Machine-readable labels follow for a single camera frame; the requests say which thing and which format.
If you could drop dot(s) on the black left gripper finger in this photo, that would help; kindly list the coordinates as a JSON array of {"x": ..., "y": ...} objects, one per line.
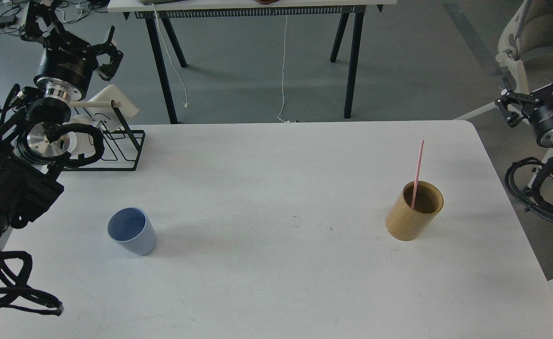
[
  {"x": 107, "y": 46},
  {"x": 107, "y": 71}
]

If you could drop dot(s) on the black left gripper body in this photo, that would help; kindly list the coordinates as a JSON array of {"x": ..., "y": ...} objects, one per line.
[{"x": 67, "y": 62}]

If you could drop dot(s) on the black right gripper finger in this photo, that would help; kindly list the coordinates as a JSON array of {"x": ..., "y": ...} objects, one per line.
[
  {"x": 542, "y": 96},
  {"x": 512, "y": 119}
]

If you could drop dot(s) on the blue plastic cup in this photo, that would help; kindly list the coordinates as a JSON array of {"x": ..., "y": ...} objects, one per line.
[{"x": 131, "y": 229}]

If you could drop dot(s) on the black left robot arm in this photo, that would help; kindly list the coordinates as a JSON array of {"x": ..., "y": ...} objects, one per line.
[{"x": 37, "y": 143}]

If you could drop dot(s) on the wooden dowel on rack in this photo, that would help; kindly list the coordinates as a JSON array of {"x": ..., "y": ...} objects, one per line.
[{"x": 95, "y": 104}]

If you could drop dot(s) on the background white table black legs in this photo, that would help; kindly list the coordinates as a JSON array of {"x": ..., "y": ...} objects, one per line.
[{"x": 157, "y": 15}]

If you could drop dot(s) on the beige office chair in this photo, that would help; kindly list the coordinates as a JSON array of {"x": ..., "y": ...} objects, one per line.
[{"x": 529, "y": 30}]

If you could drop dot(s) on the white mug in rack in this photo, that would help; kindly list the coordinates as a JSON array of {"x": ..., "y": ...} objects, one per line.
[{"x": 81, "y": 144}]

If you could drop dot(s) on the bamboo cylinder holder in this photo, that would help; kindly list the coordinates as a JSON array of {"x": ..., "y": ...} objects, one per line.
[{"x": 413, "y": 210}]

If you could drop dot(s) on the black wire dish rack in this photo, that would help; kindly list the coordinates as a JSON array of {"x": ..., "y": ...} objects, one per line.
[{"x": 122, "y": 148}]

